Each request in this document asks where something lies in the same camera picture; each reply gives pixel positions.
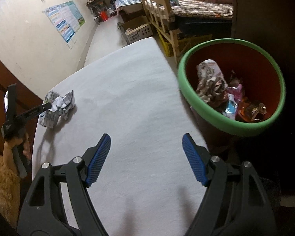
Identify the blue white snack wrapper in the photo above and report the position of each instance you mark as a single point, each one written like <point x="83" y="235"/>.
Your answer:
<point x="230" y="111"/>

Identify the grey white paper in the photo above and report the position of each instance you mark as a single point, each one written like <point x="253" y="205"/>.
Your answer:
<point x="62" y="105"/>

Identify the dark side table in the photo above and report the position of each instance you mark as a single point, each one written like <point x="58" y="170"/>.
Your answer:
<point x="96" y="6"/>

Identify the orange snack bag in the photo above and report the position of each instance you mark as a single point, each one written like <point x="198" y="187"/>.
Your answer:
<point x="241" y="109"/>

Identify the brown paper ball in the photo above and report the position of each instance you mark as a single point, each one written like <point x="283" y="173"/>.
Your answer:
<point x="212" y="91"/>

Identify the blue wall poster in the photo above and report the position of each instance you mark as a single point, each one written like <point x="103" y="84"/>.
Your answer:
<point x="67" y="20"/>

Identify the wooden bed rail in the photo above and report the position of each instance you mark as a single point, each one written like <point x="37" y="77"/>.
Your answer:
<point x="159" y="13"/>

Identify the cardboard box on floor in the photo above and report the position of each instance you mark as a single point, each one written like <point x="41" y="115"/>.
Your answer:
<point x="136" y="29"/>

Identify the green rimmed red trash bin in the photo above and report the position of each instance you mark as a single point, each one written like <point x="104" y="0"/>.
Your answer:
<point x="262" y="80"/>

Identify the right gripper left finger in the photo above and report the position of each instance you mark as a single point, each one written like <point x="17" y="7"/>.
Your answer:
<point x="43" y="211"/>

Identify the white blue milk carton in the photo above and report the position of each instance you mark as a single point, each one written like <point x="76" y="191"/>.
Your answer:
<point x="48" y="118"/>

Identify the bed with checkered sheet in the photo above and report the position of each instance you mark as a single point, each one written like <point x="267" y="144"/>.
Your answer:
<point x="195" y="17"/>

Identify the pink snack wrapper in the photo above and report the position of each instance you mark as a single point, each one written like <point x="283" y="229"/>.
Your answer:
<point x="237" y="92"/>

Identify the red bucket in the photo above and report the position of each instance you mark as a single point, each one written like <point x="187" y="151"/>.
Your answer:
<point x="104" y="15"/>

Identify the white printed paper cup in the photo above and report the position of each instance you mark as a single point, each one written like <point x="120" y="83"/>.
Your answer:
<point x="209" y="71"/>

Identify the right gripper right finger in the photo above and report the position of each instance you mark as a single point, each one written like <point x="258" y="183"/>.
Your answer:
<point x="235" y="201"/>

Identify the person left hand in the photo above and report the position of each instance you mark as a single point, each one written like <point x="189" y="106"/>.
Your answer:
<point x="17" y="142"/>

